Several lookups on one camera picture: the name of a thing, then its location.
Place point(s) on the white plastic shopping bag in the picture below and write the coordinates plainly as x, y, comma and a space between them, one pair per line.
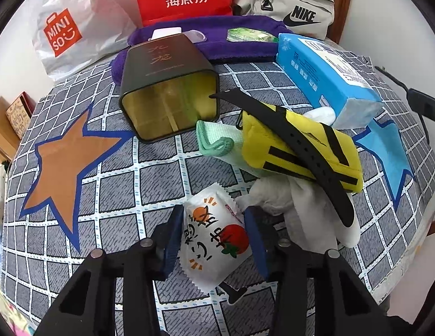
98, 17

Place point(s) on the dark tin box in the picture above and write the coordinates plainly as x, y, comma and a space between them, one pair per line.
154, 70

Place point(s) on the blue tissue pack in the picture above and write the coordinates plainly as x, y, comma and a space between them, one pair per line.
308, 66

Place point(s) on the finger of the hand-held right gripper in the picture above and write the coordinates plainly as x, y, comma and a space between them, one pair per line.
427, 105

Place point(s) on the purple towel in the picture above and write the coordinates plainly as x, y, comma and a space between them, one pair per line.
221, 50

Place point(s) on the patterned flat box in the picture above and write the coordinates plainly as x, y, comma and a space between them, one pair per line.
19, 115

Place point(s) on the green wipes packet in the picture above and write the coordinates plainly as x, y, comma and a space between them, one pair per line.
249, 35

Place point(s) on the wooden bedside table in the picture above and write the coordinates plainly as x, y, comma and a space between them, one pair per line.
2, 140

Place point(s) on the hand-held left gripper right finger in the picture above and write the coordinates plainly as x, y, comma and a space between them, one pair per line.
256, 241

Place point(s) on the white fruit print snack packet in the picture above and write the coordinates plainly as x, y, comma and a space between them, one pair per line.
210, 238

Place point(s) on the brown wooden door frame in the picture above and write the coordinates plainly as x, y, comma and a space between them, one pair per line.
343, 7

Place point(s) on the yellow pouch with black stripes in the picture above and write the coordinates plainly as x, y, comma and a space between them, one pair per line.
263, 140

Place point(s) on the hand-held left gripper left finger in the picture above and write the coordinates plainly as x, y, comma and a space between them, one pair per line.
172, 238

